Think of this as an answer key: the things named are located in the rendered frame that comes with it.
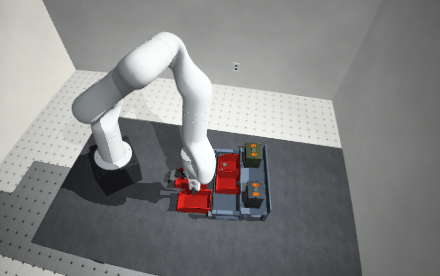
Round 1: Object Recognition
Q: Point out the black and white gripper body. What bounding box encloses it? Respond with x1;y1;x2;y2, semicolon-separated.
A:
188;178;200;191

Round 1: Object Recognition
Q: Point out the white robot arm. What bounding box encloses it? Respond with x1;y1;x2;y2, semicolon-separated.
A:
72;32;216;184

